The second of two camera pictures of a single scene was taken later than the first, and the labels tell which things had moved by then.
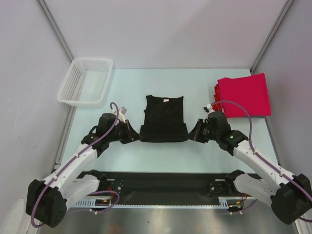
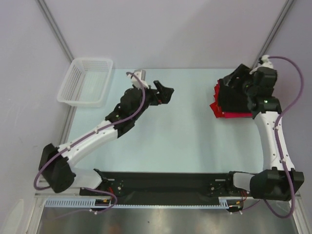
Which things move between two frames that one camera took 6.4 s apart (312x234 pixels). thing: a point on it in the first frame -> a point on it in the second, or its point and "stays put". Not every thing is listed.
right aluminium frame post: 282,15 stays put
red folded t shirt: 217,107 stays put
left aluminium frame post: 54,27 stays put
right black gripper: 201,130 -> 237,79
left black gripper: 131,135 -> 164,96
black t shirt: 164,120 -> 233,99
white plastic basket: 86,82 stays put
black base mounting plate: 163,188 stays put
